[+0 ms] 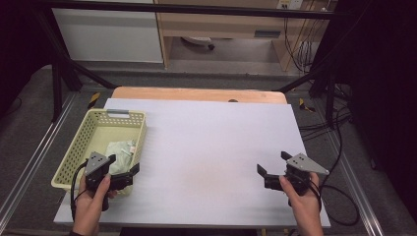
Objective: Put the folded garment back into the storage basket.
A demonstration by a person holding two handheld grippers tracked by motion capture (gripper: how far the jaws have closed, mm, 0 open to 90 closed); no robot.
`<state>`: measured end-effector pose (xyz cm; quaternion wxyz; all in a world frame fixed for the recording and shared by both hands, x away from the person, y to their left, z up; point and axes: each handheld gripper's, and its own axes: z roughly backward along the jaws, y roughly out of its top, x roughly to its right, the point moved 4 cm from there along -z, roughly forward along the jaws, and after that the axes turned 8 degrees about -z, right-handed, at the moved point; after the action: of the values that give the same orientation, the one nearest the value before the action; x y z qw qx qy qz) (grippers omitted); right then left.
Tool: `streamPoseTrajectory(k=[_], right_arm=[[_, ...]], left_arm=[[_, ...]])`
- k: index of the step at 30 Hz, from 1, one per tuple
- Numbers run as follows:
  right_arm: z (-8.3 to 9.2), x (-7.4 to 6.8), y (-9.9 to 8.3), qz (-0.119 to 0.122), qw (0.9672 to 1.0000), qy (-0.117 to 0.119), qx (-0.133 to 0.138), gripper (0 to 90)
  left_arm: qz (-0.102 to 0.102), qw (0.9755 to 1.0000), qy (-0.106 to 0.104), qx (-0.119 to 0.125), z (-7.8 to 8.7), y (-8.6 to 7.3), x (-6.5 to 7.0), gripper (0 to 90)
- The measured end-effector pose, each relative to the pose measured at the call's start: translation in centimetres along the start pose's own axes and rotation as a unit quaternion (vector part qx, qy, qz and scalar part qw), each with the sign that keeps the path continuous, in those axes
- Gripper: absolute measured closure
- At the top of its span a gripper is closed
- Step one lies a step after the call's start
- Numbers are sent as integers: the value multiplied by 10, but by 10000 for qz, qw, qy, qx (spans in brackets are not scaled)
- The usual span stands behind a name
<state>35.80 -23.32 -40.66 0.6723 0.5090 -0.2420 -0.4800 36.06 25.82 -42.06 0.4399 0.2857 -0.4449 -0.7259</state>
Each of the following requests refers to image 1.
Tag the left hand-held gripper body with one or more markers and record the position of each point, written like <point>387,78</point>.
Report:
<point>96,164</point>

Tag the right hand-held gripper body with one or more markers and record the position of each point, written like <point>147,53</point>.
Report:
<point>303,165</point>

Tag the light green baby garment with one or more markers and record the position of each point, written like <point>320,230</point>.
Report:
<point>119,154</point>

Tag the pale yellow perforated plastic basket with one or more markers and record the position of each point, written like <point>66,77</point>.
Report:
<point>98,131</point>

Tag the person's right hand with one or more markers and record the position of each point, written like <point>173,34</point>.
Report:
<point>305,203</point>

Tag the person's left hand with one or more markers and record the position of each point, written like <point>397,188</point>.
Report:
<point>88,203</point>

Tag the yellow and black floor tape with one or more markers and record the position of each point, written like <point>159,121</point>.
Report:
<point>94,100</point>
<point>306,106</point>

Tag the white table cover board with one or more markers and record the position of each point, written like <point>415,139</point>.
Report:
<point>213,137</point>

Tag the black curtain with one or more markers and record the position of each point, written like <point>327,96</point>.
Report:
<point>387,82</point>
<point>16,49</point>

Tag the white cabinet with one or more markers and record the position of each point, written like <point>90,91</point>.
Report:
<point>108,36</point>

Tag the white and black floor object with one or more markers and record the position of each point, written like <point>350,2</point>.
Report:
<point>196,41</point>

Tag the light wooden desk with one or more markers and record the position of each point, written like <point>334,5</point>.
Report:
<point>216,24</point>

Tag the metal floor rail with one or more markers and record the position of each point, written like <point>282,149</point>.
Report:
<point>36,160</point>
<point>357,193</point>

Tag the black metal frame leg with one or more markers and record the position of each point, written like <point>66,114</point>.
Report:
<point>57,85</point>
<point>330,85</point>

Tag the white wall power socket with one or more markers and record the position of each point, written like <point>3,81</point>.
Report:
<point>290,4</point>

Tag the black metal frame crossbar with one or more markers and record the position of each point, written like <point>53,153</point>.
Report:
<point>196,10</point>

